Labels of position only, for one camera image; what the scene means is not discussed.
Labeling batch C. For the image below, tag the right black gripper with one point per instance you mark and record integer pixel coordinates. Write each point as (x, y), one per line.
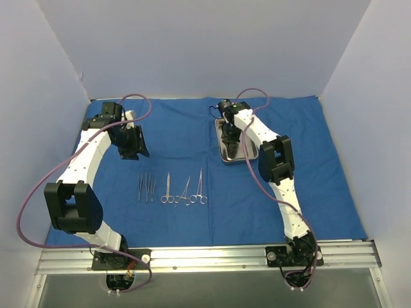
(230, 138)

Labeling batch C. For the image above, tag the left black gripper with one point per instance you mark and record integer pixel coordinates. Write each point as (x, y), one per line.
(135, 141)

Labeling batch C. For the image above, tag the steel tweezers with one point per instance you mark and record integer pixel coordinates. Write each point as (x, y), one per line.
(147, 185)
(152, 189)
(140, 186)

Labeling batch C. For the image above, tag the stainless steel instrument tray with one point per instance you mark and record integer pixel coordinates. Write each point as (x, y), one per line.
(250, 150)

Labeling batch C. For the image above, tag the steel surgical scissors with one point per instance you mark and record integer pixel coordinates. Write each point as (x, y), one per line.
(168, 198)

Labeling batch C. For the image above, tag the blue surgical drape cloth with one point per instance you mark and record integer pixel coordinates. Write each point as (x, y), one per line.
(181, 139)

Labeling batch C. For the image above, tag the steel forceps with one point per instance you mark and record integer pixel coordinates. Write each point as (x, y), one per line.
(198, 196)
(184, 196)

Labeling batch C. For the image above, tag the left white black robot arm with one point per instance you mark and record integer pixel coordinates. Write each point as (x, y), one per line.
(73, 206)

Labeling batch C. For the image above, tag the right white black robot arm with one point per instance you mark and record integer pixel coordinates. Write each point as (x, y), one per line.
(275, 165)

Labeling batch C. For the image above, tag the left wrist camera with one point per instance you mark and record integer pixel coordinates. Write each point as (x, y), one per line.
(128, 116)

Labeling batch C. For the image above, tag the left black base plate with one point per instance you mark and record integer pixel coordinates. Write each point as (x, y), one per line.
(108, 261)

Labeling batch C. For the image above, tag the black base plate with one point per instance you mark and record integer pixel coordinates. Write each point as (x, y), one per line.
(108, 261)
(286, 256)

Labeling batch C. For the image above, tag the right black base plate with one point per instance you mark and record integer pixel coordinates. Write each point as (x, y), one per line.
(286, 256)

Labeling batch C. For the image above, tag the aluminium front rail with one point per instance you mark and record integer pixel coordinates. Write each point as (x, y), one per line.
(332, 255)

